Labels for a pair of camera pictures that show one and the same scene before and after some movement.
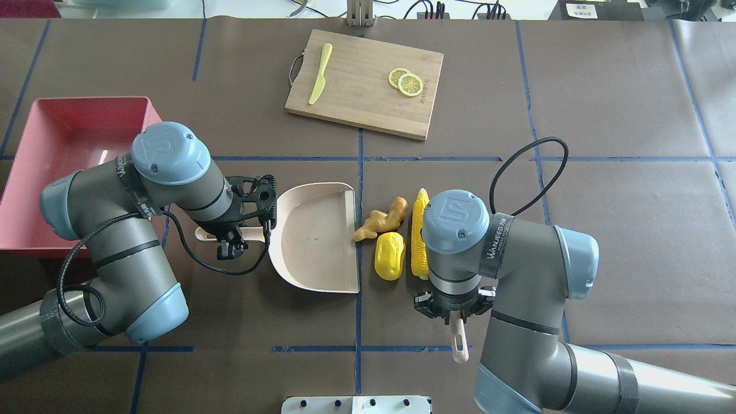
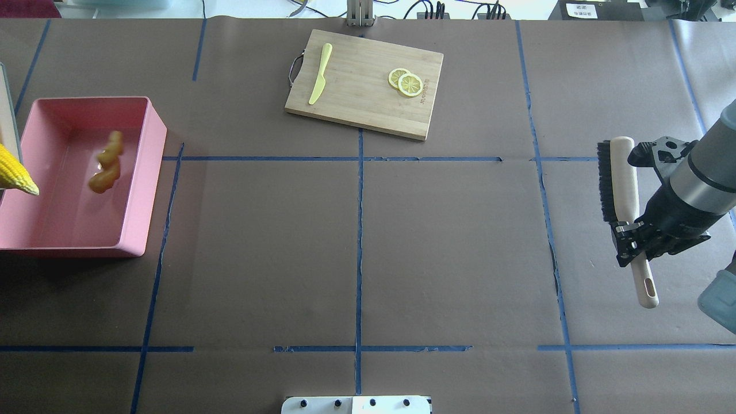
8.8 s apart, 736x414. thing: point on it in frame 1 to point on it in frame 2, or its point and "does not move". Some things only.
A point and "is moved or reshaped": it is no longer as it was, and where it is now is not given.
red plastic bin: (62, 135) does not move
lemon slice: (395, 75) does not move
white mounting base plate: (356, 405) does not move
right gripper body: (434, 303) to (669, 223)
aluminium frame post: (360, 13) does not move
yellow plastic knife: (327, 50) does not move
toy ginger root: (380, 222) is moved or reshaped
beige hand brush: (457, 327) to (620, 202)
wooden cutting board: (356, 89) does not move
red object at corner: (29, 8) does not move
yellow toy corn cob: (419, 258) to (13, 173)
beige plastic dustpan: (312, 241) to (9, 136)
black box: (596, 10) does not move
